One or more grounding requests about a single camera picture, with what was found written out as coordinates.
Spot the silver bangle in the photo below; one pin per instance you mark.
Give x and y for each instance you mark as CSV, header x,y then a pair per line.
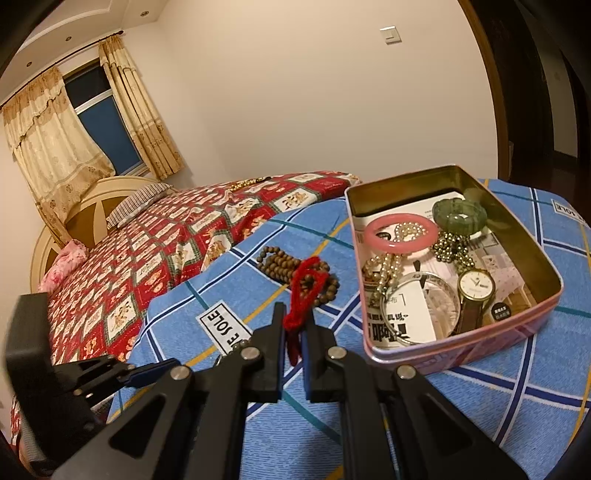
x,y
443,282

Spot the sheer beige curtain with valance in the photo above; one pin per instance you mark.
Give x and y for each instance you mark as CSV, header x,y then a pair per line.
x,y
51,152

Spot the window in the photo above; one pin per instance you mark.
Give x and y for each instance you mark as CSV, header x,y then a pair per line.
x,y
111,124

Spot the pink floral pillow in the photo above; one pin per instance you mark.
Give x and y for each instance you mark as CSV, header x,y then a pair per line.
x,y
64,263

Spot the red bear print quilt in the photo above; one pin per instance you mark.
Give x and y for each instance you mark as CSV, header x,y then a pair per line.
x,y
138,267

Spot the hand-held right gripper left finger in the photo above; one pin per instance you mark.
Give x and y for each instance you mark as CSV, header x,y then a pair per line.
x,y
277,364

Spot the wooden door frame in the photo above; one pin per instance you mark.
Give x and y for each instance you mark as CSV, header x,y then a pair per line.
x,y
494,92

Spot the striped pillow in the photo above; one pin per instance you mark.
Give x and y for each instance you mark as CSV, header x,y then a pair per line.
x,y
138,203

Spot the cream wooden headboard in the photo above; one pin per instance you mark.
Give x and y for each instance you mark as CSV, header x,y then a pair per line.
x,y
92,207

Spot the beige patterned curtain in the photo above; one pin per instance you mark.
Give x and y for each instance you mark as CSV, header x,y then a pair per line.
x,y
143,120

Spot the blue plaid blanket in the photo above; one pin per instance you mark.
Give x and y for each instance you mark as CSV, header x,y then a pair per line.
x,y
485,415

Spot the dark wooden door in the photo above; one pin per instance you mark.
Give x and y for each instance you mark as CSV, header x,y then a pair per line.
x,y
545,92

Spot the curtain rod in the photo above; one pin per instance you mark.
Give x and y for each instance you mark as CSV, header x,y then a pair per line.
x,y
111,38

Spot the white light switch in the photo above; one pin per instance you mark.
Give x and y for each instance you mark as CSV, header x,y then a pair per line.
x,y
391,35

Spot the green jade bangle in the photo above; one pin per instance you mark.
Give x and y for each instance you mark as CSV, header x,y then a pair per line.
x,y
457,214

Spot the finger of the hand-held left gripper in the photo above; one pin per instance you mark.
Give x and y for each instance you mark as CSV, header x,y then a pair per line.
x,y
92,369
143,376

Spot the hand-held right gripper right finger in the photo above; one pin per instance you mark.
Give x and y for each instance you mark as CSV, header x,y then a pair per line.
x,y
311,369

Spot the pink bangle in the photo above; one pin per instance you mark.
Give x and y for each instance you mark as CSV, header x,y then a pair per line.
x,y
374,240

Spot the pink tin box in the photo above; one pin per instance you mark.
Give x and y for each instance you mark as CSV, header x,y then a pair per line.
x,y
461,355

